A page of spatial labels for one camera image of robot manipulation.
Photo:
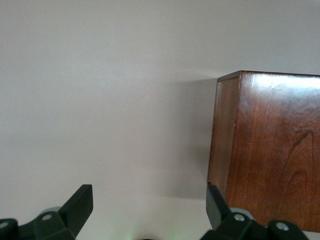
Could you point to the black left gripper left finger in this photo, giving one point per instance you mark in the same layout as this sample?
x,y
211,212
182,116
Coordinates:
x,y
70,215

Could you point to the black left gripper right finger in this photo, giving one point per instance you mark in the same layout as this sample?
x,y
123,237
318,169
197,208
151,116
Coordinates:
x,y
220,217

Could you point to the dark brown wooden cabinet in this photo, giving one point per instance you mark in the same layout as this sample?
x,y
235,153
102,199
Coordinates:
x,y
275,150

